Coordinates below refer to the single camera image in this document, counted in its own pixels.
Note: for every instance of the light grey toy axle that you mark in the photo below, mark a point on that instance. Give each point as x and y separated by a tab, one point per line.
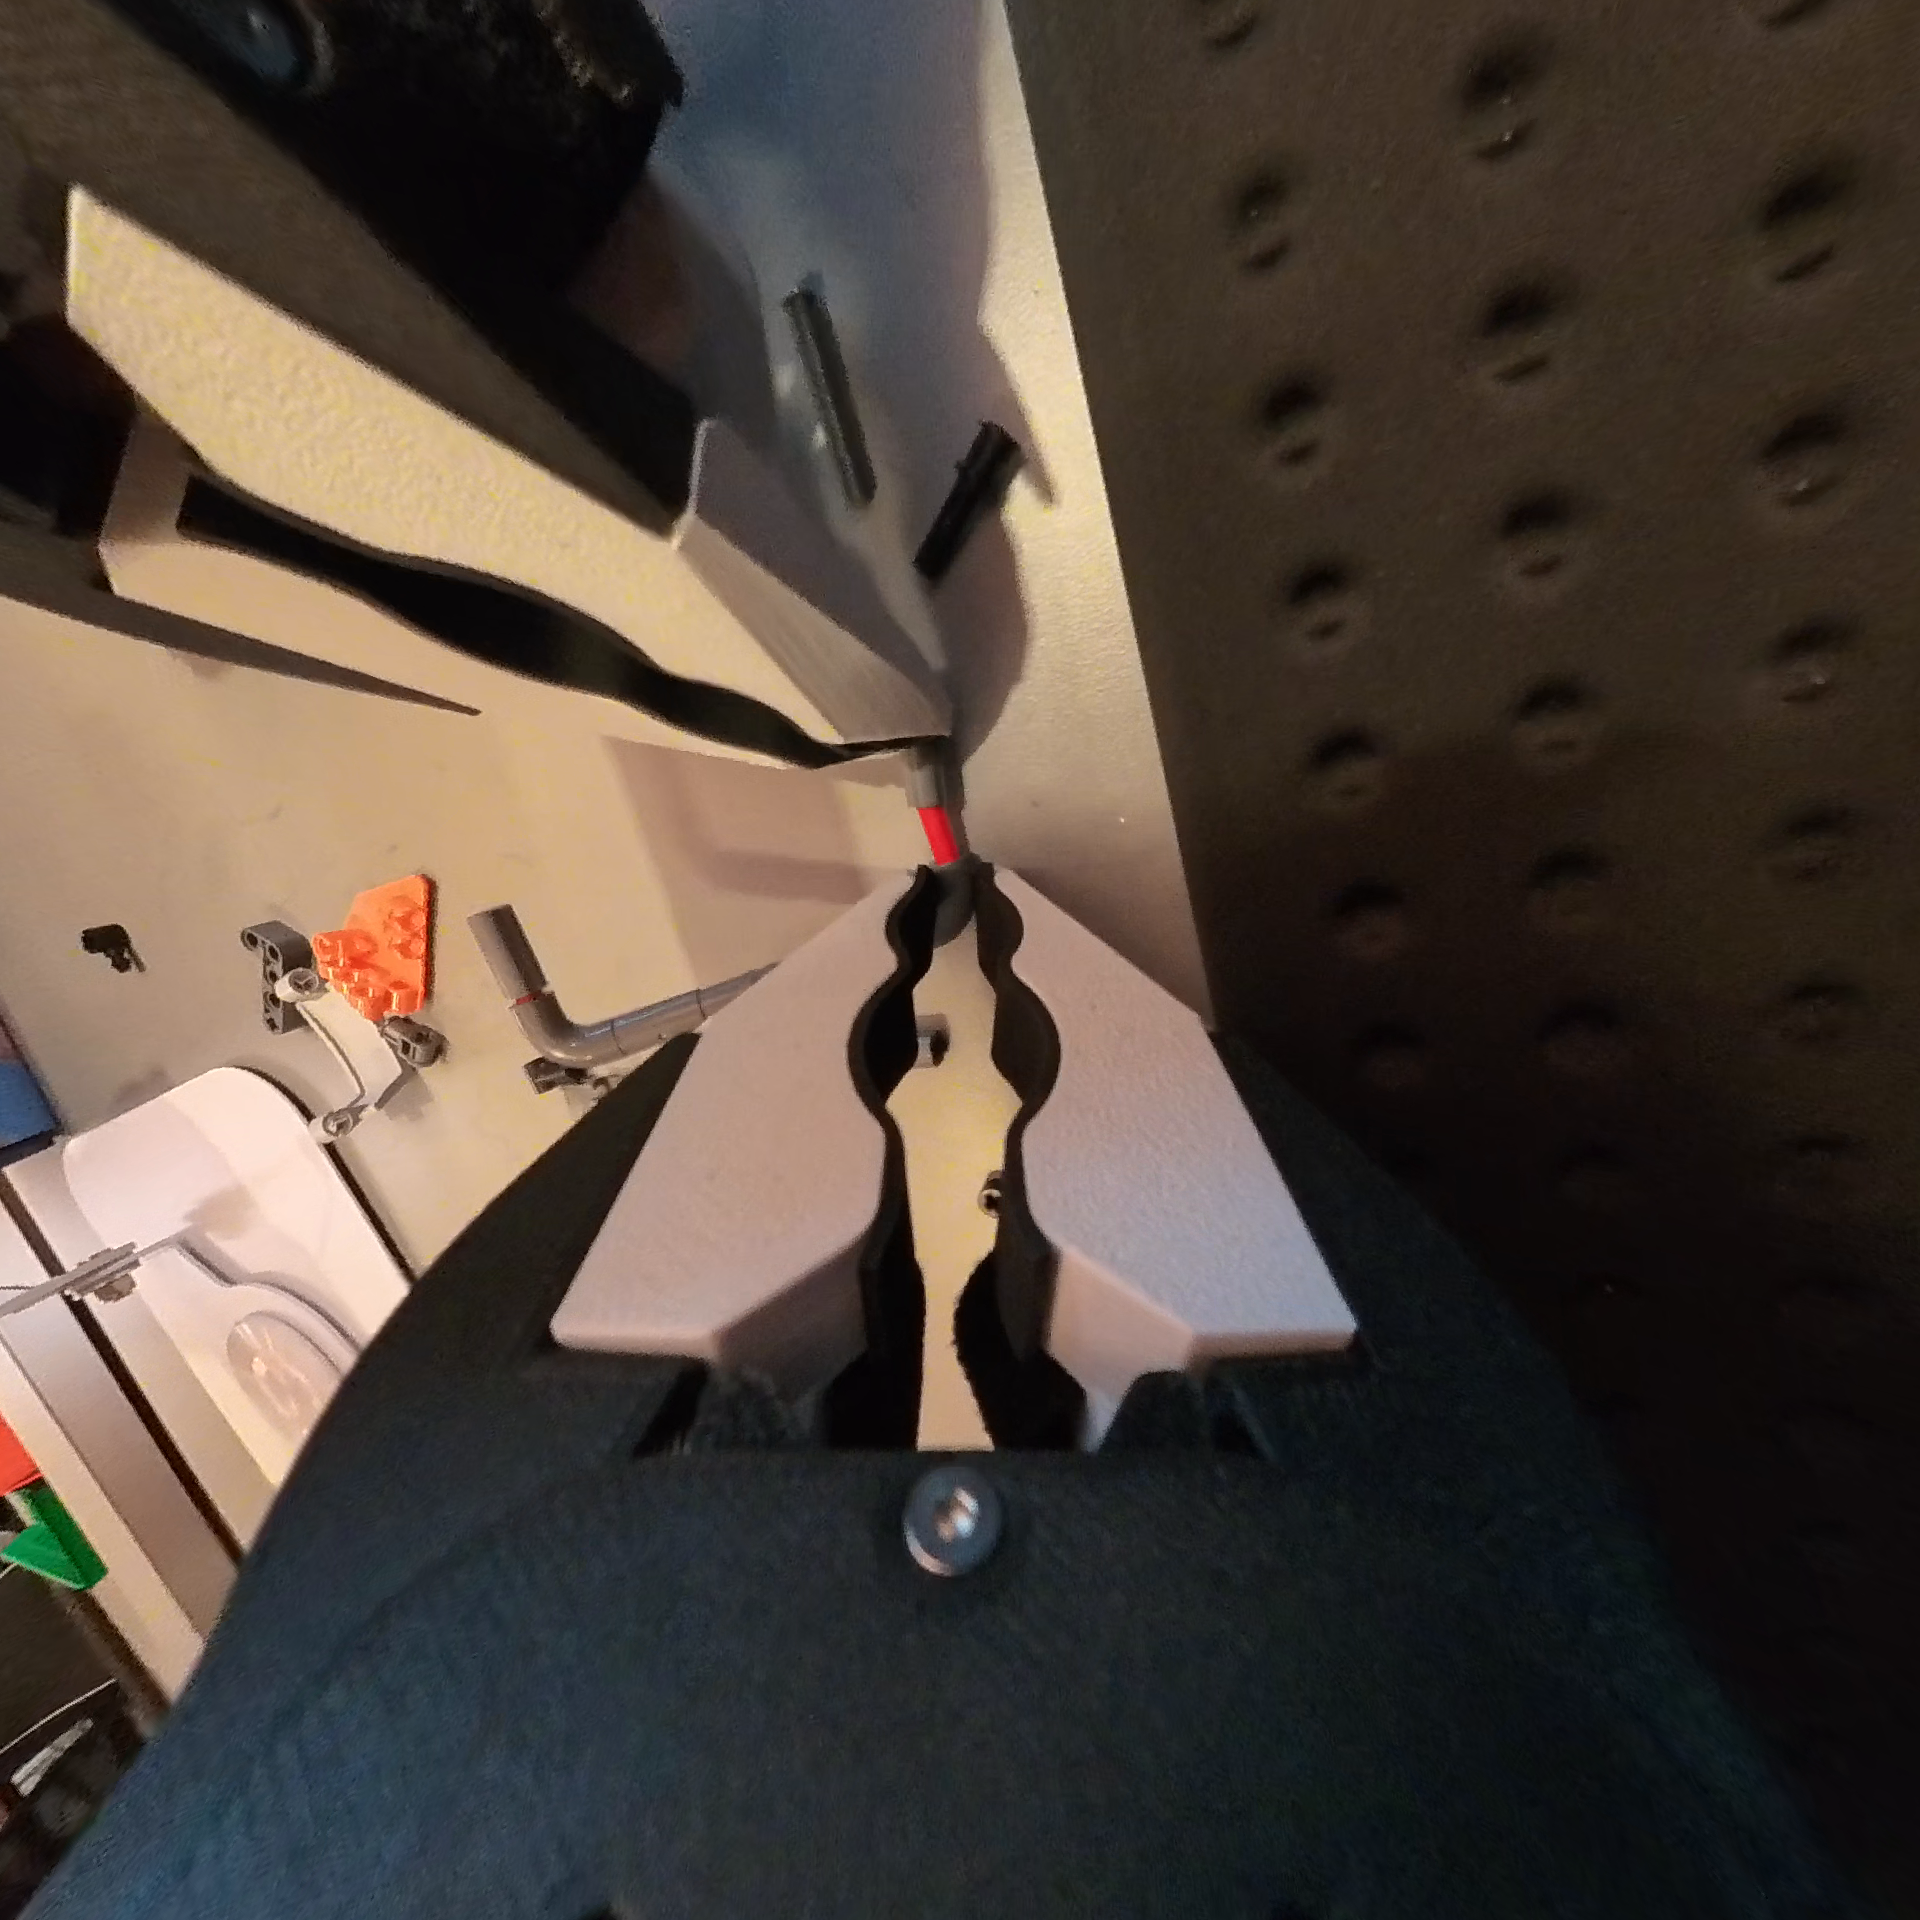
829	389

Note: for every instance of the dark grey angled toy beam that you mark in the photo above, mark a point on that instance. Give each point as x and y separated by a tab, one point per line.
279	962

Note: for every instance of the black perforated board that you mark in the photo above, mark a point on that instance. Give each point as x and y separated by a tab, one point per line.
1502	600

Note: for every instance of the white metal stand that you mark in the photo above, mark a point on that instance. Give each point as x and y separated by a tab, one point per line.
270	1169

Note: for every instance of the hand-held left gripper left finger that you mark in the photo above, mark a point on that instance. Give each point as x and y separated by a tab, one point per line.
722	1185

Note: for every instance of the black toy pin connector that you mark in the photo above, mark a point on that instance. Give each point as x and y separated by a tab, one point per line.
555	1070

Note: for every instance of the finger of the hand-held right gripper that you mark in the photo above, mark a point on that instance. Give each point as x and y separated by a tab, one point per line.
450	660
376	436

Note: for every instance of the orange toy wedge piece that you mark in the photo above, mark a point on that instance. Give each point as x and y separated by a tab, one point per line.
376	943

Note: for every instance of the short black toy pin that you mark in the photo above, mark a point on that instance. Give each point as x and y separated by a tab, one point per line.
965	503

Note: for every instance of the grey toy connector with hole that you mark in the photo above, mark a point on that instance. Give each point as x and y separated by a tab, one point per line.
933	1039

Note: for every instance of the grey toy tube sleeve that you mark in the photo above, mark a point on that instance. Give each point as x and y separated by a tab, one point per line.
505	952
930	777

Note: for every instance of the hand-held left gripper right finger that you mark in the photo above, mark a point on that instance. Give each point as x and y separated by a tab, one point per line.
1183	1185

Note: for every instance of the small black toy clip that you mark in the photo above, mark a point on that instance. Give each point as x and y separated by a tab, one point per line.
112	943

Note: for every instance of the green panel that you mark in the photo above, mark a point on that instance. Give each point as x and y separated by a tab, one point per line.
53	1543

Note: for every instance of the grey axle connector tube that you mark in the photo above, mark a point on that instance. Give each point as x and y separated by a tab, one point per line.
689	1010

